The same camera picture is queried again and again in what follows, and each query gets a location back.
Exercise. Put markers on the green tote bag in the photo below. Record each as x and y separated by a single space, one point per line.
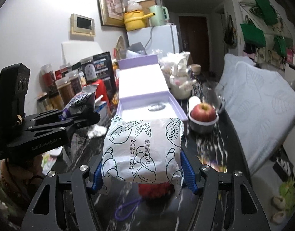
252 34

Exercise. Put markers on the yellow pot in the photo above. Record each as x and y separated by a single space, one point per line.
136 20

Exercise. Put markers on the wall intercom panel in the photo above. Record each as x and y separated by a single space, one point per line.
81 25

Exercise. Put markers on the white purple GOZK snack packet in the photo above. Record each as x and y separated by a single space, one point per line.
82 103

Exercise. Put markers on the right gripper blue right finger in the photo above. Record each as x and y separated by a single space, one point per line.
188 174

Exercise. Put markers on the dark jar white lid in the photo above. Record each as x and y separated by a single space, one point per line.
89 69

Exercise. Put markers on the purple sachet with tassel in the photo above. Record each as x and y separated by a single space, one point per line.
125 210

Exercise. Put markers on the clear plastic bag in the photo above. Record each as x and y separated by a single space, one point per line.
172 62

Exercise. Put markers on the white printed bread packet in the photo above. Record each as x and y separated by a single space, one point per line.
142 151

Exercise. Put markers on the red apple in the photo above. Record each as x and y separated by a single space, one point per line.
203 112

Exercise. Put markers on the open lavender gift box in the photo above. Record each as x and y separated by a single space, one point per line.
143 91

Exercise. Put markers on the black printed package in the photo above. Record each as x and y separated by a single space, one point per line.
104 71

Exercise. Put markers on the red fuzzy scrunchie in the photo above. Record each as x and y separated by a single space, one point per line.
151 191

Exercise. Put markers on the red plastic container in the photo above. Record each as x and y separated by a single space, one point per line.
101 91

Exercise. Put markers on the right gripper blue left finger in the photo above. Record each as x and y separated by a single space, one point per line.
97 178

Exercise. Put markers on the grey leaf pattern cushion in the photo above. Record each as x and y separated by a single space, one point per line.
261 106

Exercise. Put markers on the white mini fridge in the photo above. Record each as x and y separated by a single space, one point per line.
163 38

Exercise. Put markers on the glass mug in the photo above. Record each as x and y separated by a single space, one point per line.
213 95

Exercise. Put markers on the blue white medicine box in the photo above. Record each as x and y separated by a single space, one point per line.
101 107

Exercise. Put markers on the light green kettle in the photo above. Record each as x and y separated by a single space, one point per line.
161 15

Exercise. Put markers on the framed picture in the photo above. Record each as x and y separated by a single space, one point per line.
111 13

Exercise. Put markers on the grey metal bowl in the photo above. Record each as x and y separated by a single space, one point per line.
202 127

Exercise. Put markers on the crumpled white tissue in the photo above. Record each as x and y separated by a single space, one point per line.
96 131

